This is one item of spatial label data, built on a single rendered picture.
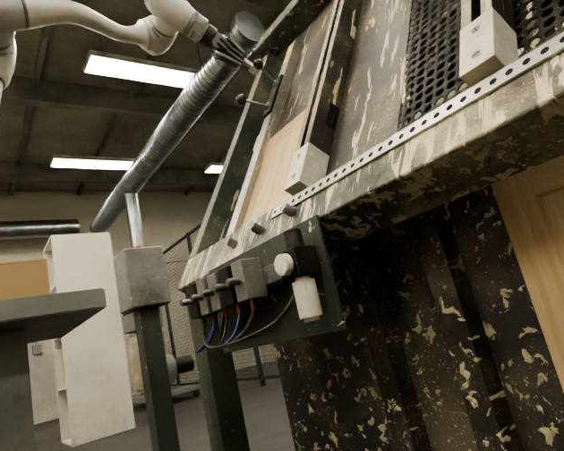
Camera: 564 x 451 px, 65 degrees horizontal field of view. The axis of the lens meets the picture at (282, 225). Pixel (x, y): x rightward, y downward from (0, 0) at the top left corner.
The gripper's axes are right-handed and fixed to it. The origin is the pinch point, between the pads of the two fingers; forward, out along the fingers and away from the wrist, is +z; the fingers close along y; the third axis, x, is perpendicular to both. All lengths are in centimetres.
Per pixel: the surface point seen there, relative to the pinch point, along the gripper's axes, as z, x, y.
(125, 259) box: -10, -15, 83
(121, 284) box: -7, -21, 88
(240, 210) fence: 13, 3, 60
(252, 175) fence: 13.1, 3.2, 45.6
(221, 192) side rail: 13.0, -20.8, 41.6
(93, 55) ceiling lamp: -77, -292, -209
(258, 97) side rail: 14.1, -20.8, -11.5
